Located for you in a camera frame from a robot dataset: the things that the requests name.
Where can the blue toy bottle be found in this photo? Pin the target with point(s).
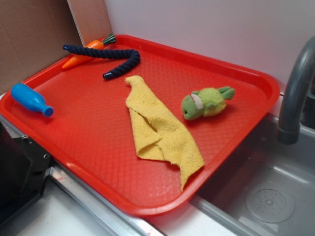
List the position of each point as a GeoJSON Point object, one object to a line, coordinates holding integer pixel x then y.
{"type": "Point", "coordinates": [31, 100]}

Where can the grey toy sink basin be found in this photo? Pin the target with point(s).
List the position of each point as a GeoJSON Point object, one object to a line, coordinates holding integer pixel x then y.
{"type": "Point", "coordinates": [264, 188]}

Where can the green plush frog toy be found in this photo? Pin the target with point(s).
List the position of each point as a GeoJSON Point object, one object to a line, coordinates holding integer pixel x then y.
{"type": "Point", "coordinates": [207, 102]}

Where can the light wooden board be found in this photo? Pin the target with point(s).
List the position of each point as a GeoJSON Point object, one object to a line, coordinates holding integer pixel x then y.
{"type": "Point", "coordinates": [91, 19]}

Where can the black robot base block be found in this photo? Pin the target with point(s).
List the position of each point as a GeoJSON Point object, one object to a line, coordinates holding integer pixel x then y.
{"type": "Point", "coordinates": [24, 167]}

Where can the grey sink faucet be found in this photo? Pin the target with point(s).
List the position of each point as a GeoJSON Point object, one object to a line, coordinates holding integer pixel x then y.
{"type": "Point", "coordinates": [298, 105]}

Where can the orange toy carrot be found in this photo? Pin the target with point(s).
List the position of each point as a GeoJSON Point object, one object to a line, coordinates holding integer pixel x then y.
{"type": "Point", "coordinates": [77, 59]}

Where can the yellow cloth towel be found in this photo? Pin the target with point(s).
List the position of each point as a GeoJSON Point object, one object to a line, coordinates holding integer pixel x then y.
{"type": "Point", "coordinates": [158, 134]}

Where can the brown cardboard panel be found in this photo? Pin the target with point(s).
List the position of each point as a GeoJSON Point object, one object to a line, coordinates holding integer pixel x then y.
{"type": "Point", "coordinates": [32, 33]}

